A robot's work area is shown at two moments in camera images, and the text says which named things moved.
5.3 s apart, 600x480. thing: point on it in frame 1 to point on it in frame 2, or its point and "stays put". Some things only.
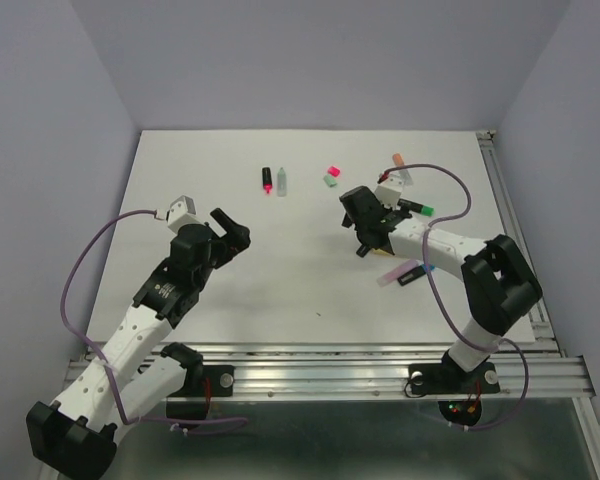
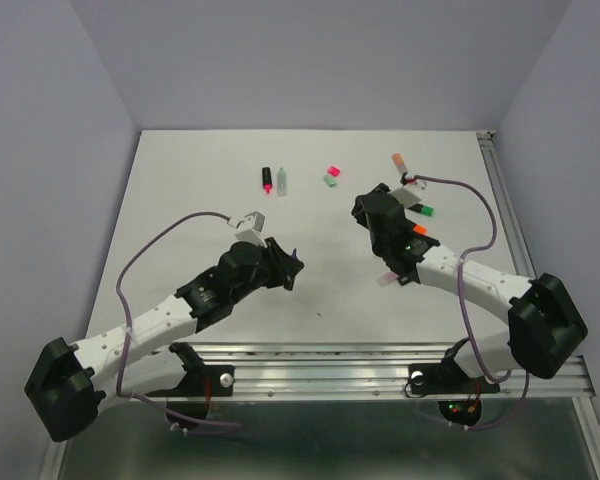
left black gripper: [233, 242] to [282, 265]
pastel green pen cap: [329, 180] stays put
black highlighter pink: [267, 179] stays put
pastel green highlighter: [281, 183] stays put
